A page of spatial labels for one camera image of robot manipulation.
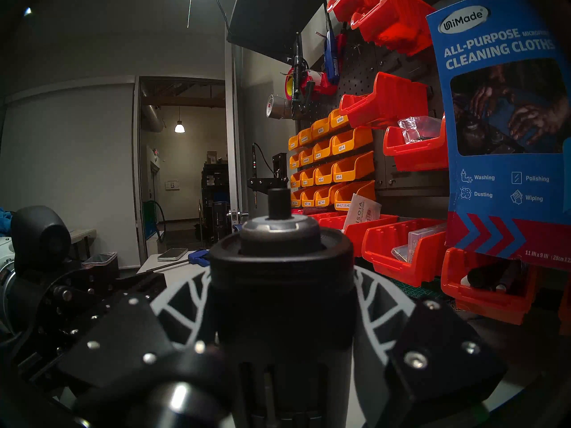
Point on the black shelving rack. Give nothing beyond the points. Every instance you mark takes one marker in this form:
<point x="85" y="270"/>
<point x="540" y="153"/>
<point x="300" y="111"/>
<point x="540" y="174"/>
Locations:
<point x="215" y="199"/>

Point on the smartphone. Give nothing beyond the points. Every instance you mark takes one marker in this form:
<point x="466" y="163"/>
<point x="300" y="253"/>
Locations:
<point x="173" y="254"/>

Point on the yellow bin labelled M3-8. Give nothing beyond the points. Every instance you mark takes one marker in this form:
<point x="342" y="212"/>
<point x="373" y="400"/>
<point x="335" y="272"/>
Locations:
<point x="324" y="175"/>

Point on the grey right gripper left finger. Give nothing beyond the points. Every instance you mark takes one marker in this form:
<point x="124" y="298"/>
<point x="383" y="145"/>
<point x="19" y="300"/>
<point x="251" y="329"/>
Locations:
<point x="134" y="338"/>

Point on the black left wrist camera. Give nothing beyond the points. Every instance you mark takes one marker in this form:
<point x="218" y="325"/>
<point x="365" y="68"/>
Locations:
<point x="40" y="240"/>

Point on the yellow bin labelled M4-6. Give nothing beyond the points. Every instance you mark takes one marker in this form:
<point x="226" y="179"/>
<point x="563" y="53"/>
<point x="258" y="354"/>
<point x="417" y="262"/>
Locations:
<point x="323" y="151"/>

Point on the white pendant lamp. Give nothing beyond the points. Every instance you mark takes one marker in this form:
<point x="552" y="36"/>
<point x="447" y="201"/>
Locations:
<point x="179" y="128"/>

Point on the yellow bin labelled M2.5-6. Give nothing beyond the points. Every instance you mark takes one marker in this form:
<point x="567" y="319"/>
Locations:
<point x="308" y="199"/>

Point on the white paper packet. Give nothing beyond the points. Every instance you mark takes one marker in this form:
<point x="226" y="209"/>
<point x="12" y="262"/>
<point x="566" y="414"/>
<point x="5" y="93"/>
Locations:
<point x="362" y="211"/>

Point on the clear plastic parts box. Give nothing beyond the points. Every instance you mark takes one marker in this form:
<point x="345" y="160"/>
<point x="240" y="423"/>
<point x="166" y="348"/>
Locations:
<point x="424" y="242"/>

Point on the red yellow tape roll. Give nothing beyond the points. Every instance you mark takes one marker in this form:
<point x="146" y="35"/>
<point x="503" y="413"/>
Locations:
<point x="290" y="84"/>

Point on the yellow bin labelled M3-4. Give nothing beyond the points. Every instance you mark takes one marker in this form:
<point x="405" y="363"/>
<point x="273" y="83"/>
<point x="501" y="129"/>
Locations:
<point x="352" y="141"/>

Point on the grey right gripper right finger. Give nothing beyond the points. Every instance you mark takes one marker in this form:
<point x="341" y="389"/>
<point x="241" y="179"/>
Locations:
<point x="428" y="355"/>

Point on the yellow bin labelled M3-6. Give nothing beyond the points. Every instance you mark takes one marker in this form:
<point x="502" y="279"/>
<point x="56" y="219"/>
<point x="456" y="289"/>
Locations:
<point x="354" y="168"/>

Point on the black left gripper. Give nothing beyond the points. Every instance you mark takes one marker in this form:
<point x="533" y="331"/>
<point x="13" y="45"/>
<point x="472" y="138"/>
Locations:
<point x="76" y="298"/>

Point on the clear plastic bag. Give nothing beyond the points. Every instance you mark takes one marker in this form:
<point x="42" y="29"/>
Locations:
<point x="419" y="128"/>

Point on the dark grey pegboard panel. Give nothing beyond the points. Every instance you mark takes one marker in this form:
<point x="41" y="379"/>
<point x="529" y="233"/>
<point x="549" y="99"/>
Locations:
<point x="379" y="61"/>

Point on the black trash bin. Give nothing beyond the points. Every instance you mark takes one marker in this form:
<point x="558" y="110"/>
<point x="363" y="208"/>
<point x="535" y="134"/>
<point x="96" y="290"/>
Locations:
<point x="100" y="266"/>

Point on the black metal stand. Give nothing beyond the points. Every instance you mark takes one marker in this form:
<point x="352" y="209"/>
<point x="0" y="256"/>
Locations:
<point x="279" y="173"/>

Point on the yellow bin labelled M4 HEX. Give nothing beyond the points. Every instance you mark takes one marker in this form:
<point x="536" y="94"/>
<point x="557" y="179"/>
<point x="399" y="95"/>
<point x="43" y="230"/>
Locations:
<point x="345" y="195"/>

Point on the blue cleaning cloths box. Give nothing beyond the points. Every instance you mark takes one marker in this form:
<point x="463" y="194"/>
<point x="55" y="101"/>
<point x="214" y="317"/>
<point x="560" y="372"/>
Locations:
<point x="490" y="186"/>

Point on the silver duct tape roll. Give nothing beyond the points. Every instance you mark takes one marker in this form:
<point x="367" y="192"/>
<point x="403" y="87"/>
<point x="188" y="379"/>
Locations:
<point x="279" y="107"/>

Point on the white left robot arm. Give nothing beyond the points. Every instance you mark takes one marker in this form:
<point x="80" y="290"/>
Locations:
<point x="4" y="253"/>

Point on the yellow small parts bin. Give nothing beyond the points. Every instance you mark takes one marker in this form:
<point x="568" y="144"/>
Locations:
<point x="305" y="138"/>
<point x="296" y="199"/>
<point x="295" y="162"/>
<point x="293" y="144"/>
<point x="308" y="157"/>
<point x="296" y="182"/>

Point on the black electric screwdriver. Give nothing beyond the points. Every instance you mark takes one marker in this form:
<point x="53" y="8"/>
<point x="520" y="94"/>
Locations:
<point x="281" y="298"/>

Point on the green cutting mat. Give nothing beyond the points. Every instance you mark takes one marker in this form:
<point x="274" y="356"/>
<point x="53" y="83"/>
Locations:
<point x="419" y="291"/>

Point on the black clamp tool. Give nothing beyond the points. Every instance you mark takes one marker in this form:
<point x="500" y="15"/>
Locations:
<point x="298" y="75"/>

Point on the yellow bin labelled M3X8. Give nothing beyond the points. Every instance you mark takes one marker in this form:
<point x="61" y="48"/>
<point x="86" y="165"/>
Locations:
<point x="321" y="130"/>

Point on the yellow bin labelled M2.5-5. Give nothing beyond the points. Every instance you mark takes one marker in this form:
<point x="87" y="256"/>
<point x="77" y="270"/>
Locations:
<point x="324" y="197"/>

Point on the red white tape roll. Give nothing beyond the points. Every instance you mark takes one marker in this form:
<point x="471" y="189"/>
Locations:
<point x="323" y="81"/>

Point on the black overhead panel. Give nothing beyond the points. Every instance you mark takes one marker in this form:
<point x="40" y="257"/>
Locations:
<point x="276" y="17"/>

